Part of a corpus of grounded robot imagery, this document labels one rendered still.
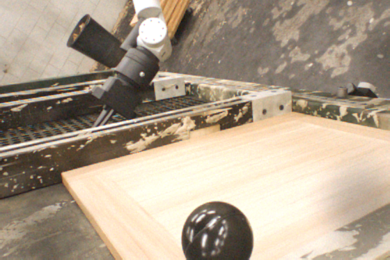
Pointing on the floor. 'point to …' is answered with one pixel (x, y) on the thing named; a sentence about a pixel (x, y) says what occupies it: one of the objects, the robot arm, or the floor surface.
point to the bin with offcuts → (95, 42)
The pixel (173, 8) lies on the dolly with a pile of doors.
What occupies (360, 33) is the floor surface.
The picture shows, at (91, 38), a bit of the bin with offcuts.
